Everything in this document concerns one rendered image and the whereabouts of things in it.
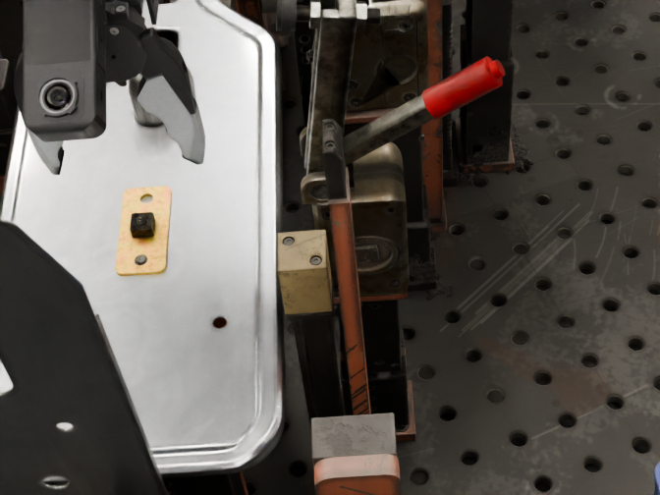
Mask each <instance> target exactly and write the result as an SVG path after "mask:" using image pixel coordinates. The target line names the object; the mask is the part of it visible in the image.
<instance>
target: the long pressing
mask: <svg viewBox="0 0 660 495"><path fill-rule="evenodd" d="M142 16H143V17H145V25H146V27H147V28H155V30H156V32H163V31H172V32H174V33H176V34H177V35H178V47H177V48H178V50H179V51H180V53H181V54H182V56H183V58H184V60H185V63H186V65H187V67H188V68H189V70H190V71H191V73H192V77H193V81H194V89H195V99H196V103H197V104H198V108H199V112H200V116H201V120H202V123H203V127H204V132H205V152H204V159H203V163H202V164H198V165H197V164H194V163H192V162H190V161H189V160H187V159H184V158H183V157H182V150H181V149H180V147H179V145H178V144H177V143H176V142H175V141H174V140H173V139H171V138H170V137H168V135H167V132H166V128H165V125H164V124H163V125H160V126H157V127H146V126H143V125H141V124H140V123H138V122H137V120H136V118H135V112H134V109H133V105H132V102H131V99H130V95H129V80H128V81H127V85H126V86H119V85H118V84H116V83H115V82H108V83H107V85H106V130H105V132H104V133H103V134H102V135H101V136H100V137H96V138H88V139H76V140H64V142H63V145H62V147H63V149H64V150H65V152H64V157H63V163H62V168H61V172H60V175H53V174H52V173H51V172H50V171H49V170H48V168H47V167H46V165H45V164H44V163H43V161H42V160H41V158H40V157H39V155H38V154H37V152H36V150H35V147H34V146H33V144H32V142H31V139H30V137H29V134H28V129H27V127H26V126H25V124H24V121H23V118H22V115H21V112H20V109H19V106H17V112H16V118H15V123H14V128H13V134H12V139H11V145H10V151H9V156H8V162H7V168H6V173H5V179H4V185H3V190H2V195H1V201H0V217H1V218H5V219H8V220H10V221H12V222H14V223H15V224H16V225H18V226H19V227H20V228H21V229H22V230H23V231H24V232H25V233H27V234H28V235H29V236H30V237H31V238H32V239H33V240H34V241H36V242H37V243H38V244H39V245H40V246H41V247H42V248H43V249H45V250H46V251H47V252H48V253H49V254H50V255H51V256H52V257H53V258H55V259H56V260H57V261H58V262H59V263H60V264H61V265H62V266H64V267H65V268H66V269H67V270H68V271H69V272H70V273H71V274H72V275H74V276H75V277H76V278H77V279H78V280H79V281H80V282H81V283H82V284H83V286H84V289H85V291H86V294H87V296H88V299H89V302H90V304H91V307H92V309H93V312H94V314H95V317H96V314H99V316H100V318H101V321H102V324H103V326H104V329H105V331H106V334H107V336H108V339H109V342H110V344H111V347H112V349H113V352H114V354H115V357H116V360H117V362H118V364H119V366H120V369H121V371H122V374H123V377H124V379H125V382H126V384H127V387H128V389H129V392H130V395H131V397H132V400H133V402H134V405H135V407H136V410H137V414H138V417H139V419H140V422H141V424H142V427H143V430H144V432H145V435H146V437H147V440H148V442H149V445H150V448H151V450H152V453H153V455H154V458H155V460H156V462H157V465H158V467H159V470H160V472H161V475H162V477H163V478H175V477H191V476H207V475H222V474H231V473H237V472H241V471H244V470H247V469H249V468H252V467H254V466H256V465H258V464H259V463H260V462H262V461H263V460H264V459H265V458H267V457H268V456H269V455H270V454H271V452H272V451H273V450H274V449H275V448H276V446H277V444H278V442H279V441H280V439H281V436H282V433H283V430H284V425H285V334H284V304H283V298H282V292H281V287H280V281H279V276H278V250H277V234H278V233H284V223H283V112H282V57H281V50H280V45H279V43H278V41H277V39H276V37H275V36H274V35H273V34H272V33H271V32H270V31H269V30H268V29H266V28H265V27H262V26H261V25H259V24H257V23H256V22H254V21H252V20H251V19H249V18H247V17H245V16H244V15H242V14H240V13H239V12H237V11H235V10H234V9H232V8H230V7H229V6H227V5H225V4H224V3H222V2H221V1H220V0H178V1H176V2H174V3H168V4H159V6H158V14H157V23H156V25H153V24H152V23H151V19H150V15H149V11H148V7H147V3H146V0H144V1H143V9H142ZM159 186H167V187H169V188H171V190H172V202H171V215H170V227H169V240H168V252H167V264H166V269H165V271H164V272H162V273H160V274H151V275H135V276H119V275H118V274H117V273H116V271H115V264H116V255H117V246H118V238H119V229H120V220H121V211H122V202H123V194H124V191H125V190H127V189H130V188H144V187H159ZM220 317H221V318H225V319H226V320H227V324H226V325H225V326H224V327H223V328H216V327H215V326H214V325H213V322H214V320H215V319H217V318H220Z"/></svg>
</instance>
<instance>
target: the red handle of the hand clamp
mask: <svg viewBox="0 0 660 495"><path fill-rule="evenodd" d="M504 76H505V70H504V68H503V66H502V64H501V63H500V61H499V60H495V61H493V60H492V59H491V58H490V57H488V56H486V57H484V58H482V59H480V60H478V61H477V62H475V63H473V64H471V65H469V66H467V67H466V68H464V69H462V70H460V71H458V72H457V73H455V74H453V75H451V76H449V77H448V78H446V79H445V80H443V81H441V82H438V83H437V84H435V85H433V86H431V87H429V88H427V89H426V90H424V91H423V92H422V95H420V96H418V97H416V98H414V99H413V100H411V101H409V102H407V103H405V104H403V105H402V106H400V107H398V108H396V109H394V110H392V111H391V112H389V113H387V114H385V115H383V116H381V117H380V118H378V119H376V120H374V121H372V122H370V123H368V124H367V125H365V126H363V127H361V128H359V129H357V130H356V131H354V132H352V133H350V134H348V135H346V136H345V137H343V147H344V156H345V166H346V165H348V164H350V163H352V162H354V161H356V160H358V159H360V158H361V157H363V156H364V155H366V154H368V153H370V152H372V151H374V150H376V149H377V148H379V147H381V146H383V145H385V144H387V143H389V142H391V141H392V140H394V139H396V138H399V137H401V136H403V135H405V134H407V133H408V132H410V131H412V130H414V129H416V128H418V127H420V126H422V125H423V124H425V123H427V122H429V121H431V120H433V119H440V118H442V117H444V116H446V115H448V114H449V113H451V112H453V111H455V110H457V109H459V108H461V107H463V106H465V105H466V104H468V103H470V102H472V101H474V100H475V99H477V98H479V97H481V96H482V95H484V94H486V93H488V92H490V91H492V90H494V89H496V88H498V87H499V86H501V85H502V84H503V80H502V77H504Z"/></svg>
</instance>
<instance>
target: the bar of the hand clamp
mask: <svg viewBox="0 0 660 495"><path fill-rule="evenodd" d="M380 17H381V11H380V9H375V8H367V4H366V2H364V1H357V0H310V4H309V6H300V5H297V0H277V2H276V31H280V33H281V36H291V31H296V23H297V22H309V28H316V33H315V43H314V54H313V65H312V77H311V88H310V99H309V109H308V120H307V131H306V143H305V154H304V168H305V170H306V174H307V175H308V174H310V173H313V172H323V171H325V170H324V162H323V151H322V124H321V121H322V120H325V119H334V120H335V121H336V122H337V124H338V125H339V126H340V127H341V128H342V135H343V133H344V126H345V117H346V109H347V101H348V93H349V85H350V77H351V69H352V62H353V54H354V45H355V37H356V30H365V27H366V25H380Z"/></svg>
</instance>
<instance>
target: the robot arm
mask: <svg viewBox="0 0 660 495"><path fill-rule="evenodd" d="M143 1H144V0H23V46H22V51H23V52H22V53H21V54H20V56H19V60H18V64H17V68H16V71H15V76H14V93H15V96H16V99H17V102H18V106H19V109H20V112H21V115H22V118H23V121H24V124H25V126H26V127H27V131H28V134H29V137H30V139H31V142H32V144H33V146H34V147H35V150H36V152H37V154H38V155H39V157H40V158H41V160H42V161H43V163H44V164H45V165H46V167H47V168H48V170H49V171H50V172H51V173H52V174H53V175H60V172H61V168H62V163H63V157H64V152H65V150H64V149H63V147H62V145H63V142H64V140H76V139H88V138H98V137H100V136H101V135H102V134H103V133H104V132H105V130H106V83H116V84H118V85H119V86H126V85H127V81H128V80H130V79H132V78H134V77H136V76H137V75H138V74H139V73H140V72H142V74H143V77H142V78H141V80H140V82H139V85H138V93H137V101H138V102H139V104H140V105H141V106H142V107H143V108H144V110H145V111H146V112H148V113H150V114H152V115H155V116H156V117H158V118H159V119H160V120H161V121H162V122H163V123H164V125H165V128H166V132H167V135H168V137H169V138H171V139H173V140H174V141H175V142H176V143H177V144H178V145H179V147H180V149H181V150H182V157H183V158H184V159H187V160H189V161H190V162H192V163H194V164H197V165H198V164H202V163H203V159H204V152H205V132H204V127H203V123H202V120H201V116H200V112H199V108H198V104H197V103H196V99H195V89H194V81H193V75H192V73H191V71H190V70H189V68H188V67H187V65H186V63H185V60H184V58H183V56H182V54H181V53H180V51H179V50H178V48H177V47H176V46H175V45H174V43H173V42H171V41H170V40H168V39H166V38H163V37H160V36H158V34H157V33H156V30H155V28H154V27H149V28H147V27H146V25H145V17H143V16H142V9H143Z"/></svg>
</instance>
